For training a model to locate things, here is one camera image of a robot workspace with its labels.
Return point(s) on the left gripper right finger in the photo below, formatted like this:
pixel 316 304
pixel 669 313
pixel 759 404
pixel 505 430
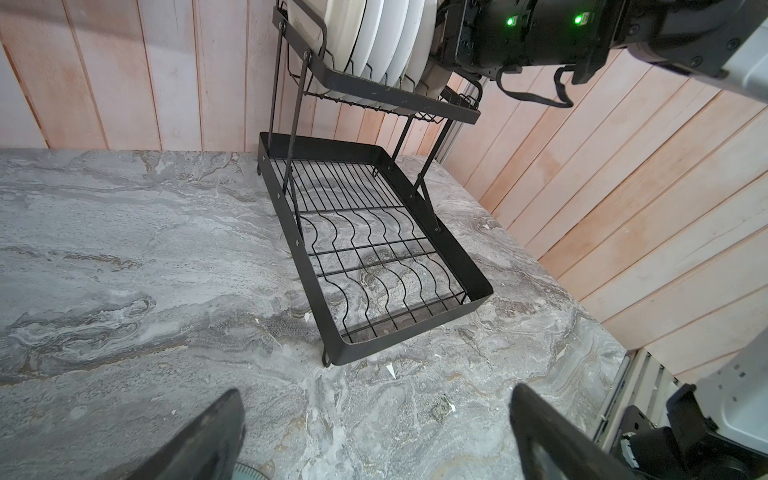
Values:
pixel 550 447

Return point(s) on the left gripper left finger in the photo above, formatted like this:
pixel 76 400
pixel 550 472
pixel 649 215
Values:
pixel 208 447

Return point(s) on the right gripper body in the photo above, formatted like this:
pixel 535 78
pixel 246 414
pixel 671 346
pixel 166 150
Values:
pixel 488 37

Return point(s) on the white plate cloud outline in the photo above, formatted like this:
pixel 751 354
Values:
pixel 390 27

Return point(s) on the black wire dish rack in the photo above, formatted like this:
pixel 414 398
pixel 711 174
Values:
pixel 377 265

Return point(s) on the black round plate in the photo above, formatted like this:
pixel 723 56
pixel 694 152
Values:
pixel 433 80

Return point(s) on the white plate green patterned rim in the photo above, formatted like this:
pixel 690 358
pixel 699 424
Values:
pixel 361 63

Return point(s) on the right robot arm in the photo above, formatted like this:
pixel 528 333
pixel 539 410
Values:
pixel 717 426

